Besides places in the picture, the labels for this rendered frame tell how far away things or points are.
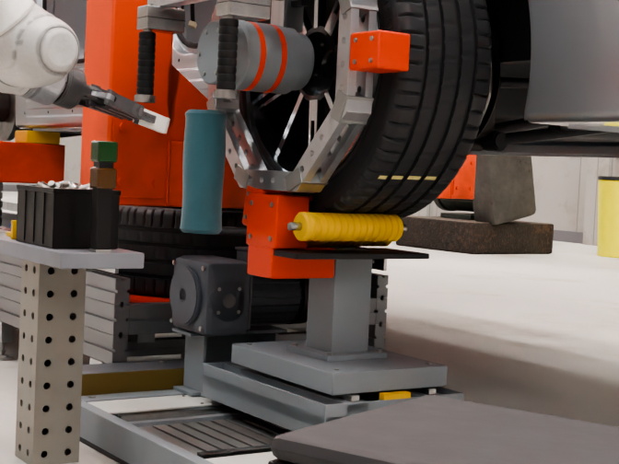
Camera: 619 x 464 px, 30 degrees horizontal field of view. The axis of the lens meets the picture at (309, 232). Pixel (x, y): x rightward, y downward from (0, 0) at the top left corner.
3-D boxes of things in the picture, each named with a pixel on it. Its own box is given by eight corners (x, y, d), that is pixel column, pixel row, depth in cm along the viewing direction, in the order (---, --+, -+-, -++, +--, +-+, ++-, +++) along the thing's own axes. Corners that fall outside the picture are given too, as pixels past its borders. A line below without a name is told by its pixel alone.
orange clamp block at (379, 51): (379, 74, 221) (409, 72, 214) (346, 70, 217) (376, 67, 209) (381, 37, 221) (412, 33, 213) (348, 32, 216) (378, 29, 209)
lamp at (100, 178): (116, 189, 217) (117, 168, 217) (97, 189, 215) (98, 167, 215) (108, 188, 221) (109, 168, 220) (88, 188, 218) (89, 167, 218)
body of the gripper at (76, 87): (74, 62, 202) (118, 80, 208) (52, 63, 209) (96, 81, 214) (62, 102, 201) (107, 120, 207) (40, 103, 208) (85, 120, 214)
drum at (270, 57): (316, 95, 237) (319, 26, 237) (226, 86, 225) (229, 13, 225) (279, 96, 249) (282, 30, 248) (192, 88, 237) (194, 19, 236)
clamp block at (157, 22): (185, 33, 244) (186, 7, 243) (145, 28, 238) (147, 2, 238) (174, 34, 248) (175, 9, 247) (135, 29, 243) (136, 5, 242)
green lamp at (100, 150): (118, 163, 217) (119, 141, 217) (98, 161, 215) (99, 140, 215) (109, 162, 220) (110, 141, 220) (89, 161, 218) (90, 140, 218)
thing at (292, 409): (461, 433, 246) (464, 387, 246) (323, 448, 226) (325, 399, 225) (328, 389, 287) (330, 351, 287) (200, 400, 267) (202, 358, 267)
